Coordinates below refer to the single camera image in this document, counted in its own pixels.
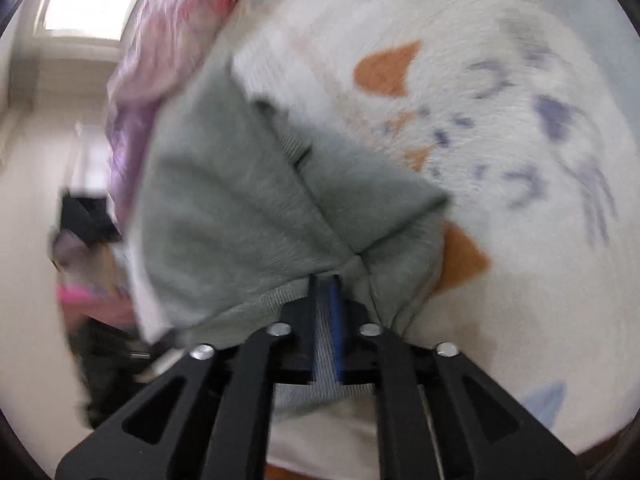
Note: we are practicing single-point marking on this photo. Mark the grey zip hoodie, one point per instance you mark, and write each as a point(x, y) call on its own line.
point(240, 220)

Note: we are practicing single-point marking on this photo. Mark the pink towel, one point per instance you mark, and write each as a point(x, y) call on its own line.
point(85, 297)

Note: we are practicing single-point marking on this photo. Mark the dark hanging jacket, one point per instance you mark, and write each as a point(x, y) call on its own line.
point(85, 215)

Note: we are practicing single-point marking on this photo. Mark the purple floral quilt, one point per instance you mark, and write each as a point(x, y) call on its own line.
point(165, 35)

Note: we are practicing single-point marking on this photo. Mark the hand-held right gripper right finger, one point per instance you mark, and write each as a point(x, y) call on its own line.
point(336, 330)

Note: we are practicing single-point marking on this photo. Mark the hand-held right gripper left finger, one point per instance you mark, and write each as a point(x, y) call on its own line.
point(300, 330)

